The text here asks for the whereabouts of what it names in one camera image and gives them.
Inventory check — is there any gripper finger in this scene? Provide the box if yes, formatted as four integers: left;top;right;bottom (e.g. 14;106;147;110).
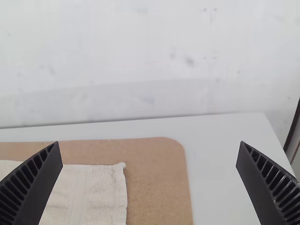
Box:
0;141;63;225
235;141;300;225

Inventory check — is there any pale towel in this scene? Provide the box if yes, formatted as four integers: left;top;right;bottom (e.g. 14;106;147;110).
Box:
0;159;128;225

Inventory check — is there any cork mat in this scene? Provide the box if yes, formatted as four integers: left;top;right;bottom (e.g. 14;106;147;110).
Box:
0;137;194;225

